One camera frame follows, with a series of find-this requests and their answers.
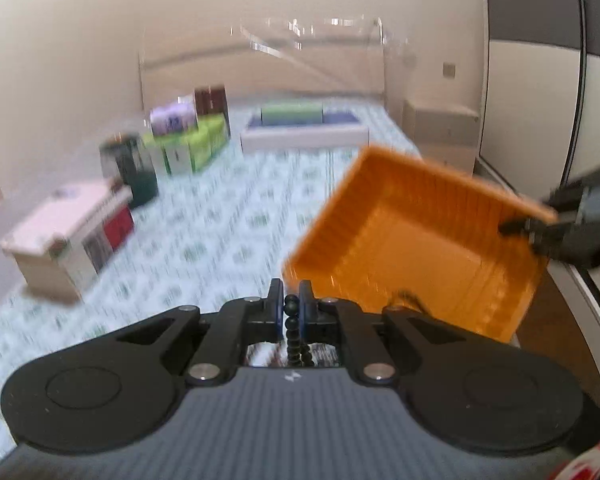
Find grey book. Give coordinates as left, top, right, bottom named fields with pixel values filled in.
left=82, top=232, right=115, bottom=275

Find stack of boxes and books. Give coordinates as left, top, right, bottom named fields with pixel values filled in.
left=0, top=180, right=131, bottom=261

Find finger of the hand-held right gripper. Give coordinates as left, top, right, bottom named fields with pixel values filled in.
left=542, top=180, right=588, bottom=216
left=497, top=216, right=563, bottom=241

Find white thick book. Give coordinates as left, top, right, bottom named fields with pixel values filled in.
left=11, top=240, right=101, bottom=306

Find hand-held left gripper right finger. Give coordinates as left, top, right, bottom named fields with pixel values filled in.
left=298, top=280, right=462, bottom=387

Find brown boxes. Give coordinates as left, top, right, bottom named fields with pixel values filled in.
left=194, top=86, right=230, bottom=117

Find black bead bracelet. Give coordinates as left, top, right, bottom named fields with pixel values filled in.
left=283, top=295, right=314, bottom=369

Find red book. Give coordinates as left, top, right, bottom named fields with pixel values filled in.
left=104, top=206, right=135, bottom=252

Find orange plastic tray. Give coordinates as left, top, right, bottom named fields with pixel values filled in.
left=281, top=144, right=561, bottom=343

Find floral tablecloth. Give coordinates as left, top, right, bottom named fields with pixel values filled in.
left=0, top=97, right=523, bottom=463

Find green flat box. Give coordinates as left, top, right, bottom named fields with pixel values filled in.
left=260, top=101, right=325, bottom=125

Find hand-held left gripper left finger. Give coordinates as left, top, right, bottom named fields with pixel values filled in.
left=115, top=278, right=286, bottom=387

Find white book green edge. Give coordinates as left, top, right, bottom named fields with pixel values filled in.
left=50, top=187, right=133, bottom=266

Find clear acrylic stand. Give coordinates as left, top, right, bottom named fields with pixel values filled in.
left=138, top=15, right=398, bottom=128

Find white flat box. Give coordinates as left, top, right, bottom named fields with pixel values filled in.
left=240, top=110, right=370, bottom=154

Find white grey wardrobe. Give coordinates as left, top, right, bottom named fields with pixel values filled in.
left=475, top=0, right=600, bottom=413

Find purple tissue pack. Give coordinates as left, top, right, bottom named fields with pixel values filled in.
left=149, top=101, right=200, bottom=137

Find glass pitcher dark green base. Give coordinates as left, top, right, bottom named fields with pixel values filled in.
left=99, top=132, right=160, bottom=209

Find white green tissue pack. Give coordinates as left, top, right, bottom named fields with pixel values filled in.
left=146, top=132, right=197, bottom=177

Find cardboard box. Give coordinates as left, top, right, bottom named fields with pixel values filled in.
left=402, top=98, right=481, bottom=167

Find red white cloth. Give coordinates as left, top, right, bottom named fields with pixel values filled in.
left=545, top=439, right=600, bottom=480

